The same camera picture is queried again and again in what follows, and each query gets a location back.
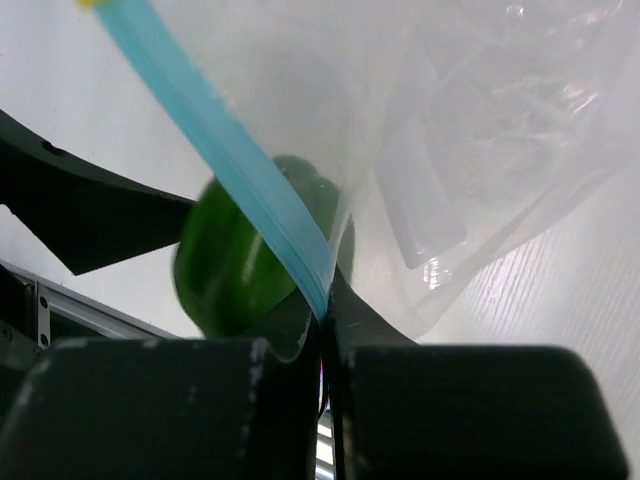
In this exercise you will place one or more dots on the clear zip top bag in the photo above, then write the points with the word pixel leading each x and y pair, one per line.
pixel 404 144

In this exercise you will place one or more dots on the aluminium mounting rail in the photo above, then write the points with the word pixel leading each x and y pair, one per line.
pixel 44 312

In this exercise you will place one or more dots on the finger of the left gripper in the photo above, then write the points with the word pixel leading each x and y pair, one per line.
pixel 87 216

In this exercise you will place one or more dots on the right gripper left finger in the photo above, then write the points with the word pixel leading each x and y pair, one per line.
pixel 239 408

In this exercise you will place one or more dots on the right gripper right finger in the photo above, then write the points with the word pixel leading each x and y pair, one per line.
pixel 401 410

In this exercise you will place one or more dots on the green bell pepper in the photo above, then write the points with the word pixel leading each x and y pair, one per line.
pixel 225 275

